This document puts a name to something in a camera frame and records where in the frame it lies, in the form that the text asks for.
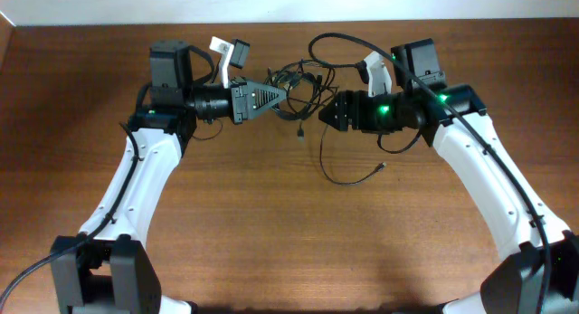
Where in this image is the black USB cable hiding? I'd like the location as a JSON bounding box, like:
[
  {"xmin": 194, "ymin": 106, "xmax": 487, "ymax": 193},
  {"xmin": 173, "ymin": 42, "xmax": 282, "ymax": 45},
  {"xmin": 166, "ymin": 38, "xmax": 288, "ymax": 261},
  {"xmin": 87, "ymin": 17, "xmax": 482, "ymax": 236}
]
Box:
[{"xmin": 266, "ymin": 58, "xmax": 338, "ymax": 143}]

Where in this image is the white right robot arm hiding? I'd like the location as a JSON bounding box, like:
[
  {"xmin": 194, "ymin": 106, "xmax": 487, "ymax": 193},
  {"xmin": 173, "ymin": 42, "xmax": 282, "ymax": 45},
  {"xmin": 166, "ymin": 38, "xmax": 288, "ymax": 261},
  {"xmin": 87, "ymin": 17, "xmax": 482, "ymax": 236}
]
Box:
[{"xmin": 318, "ymin": 39, "xmax": 578, "ymax": 313}]

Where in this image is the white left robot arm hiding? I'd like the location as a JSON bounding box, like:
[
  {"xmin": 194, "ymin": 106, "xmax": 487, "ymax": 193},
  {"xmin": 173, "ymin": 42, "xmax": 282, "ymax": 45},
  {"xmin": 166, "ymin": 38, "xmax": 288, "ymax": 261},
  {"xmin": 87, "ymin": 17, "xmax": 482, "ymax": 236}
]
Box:
[{"xmin": 51, "ymin": 37, "xmax": 287, "ymax": 313}]

